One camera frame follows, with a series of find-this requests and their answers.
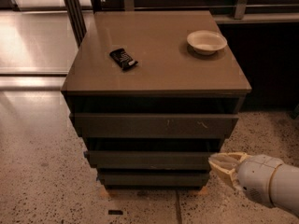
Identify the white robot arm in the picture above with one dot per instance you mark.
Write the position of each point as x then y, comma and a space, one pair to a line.
284, 188

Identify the grey middle drawer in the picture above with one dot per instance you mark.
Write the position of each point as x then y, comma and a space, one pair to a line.
148, 160

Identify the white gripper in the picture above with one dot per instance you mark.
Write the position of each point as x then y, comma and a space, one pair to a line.
256, 177

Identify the grey bottom drawer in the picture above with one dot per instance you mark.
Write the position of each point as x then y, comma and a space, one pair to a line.
153, 179

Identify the grey top drawer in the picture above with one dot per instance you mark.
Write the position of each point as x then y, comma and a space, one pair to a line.
184, 126

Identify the metal railing frame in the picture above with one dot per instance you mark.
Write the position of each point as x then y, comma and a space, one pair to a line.
271, 14

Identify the white paper bowl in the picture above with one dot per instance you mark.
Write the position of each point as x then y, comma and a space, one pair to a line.
206, 42

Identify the grey drawer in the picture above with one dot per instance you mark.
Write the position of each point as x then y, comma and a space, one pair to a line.
184, 126
148, 160
153, 179

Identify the grey drawer cabinet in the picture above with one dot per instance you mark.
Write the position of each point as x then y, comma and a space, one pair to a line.
170, 78

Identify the black snack packet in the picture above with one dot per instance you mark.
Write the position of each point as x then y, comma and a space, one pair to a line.
123, 59

